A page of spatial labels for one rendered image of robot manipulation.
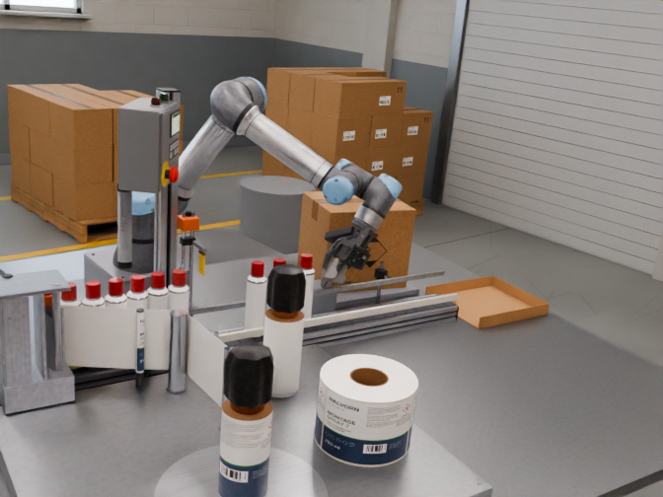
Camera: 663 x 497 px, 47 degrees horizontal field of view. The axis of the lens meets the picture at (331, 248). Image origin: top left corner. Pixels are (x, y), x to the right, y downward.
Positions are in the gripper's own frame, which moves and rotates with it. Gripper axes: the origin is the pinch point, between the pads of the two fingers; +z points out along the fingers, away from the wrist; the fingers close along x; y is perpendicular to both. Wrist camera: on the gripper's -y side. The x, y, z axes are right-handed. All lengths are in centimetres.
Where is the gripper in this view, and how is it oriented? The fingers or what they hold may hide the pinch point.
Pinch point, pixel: (323, 283)
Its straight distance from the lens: 216.1
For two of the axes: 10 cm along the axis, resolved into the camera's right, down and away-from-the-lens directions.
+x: 6.6, 4.3, 6.2
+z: -5.3, 8.5, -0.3
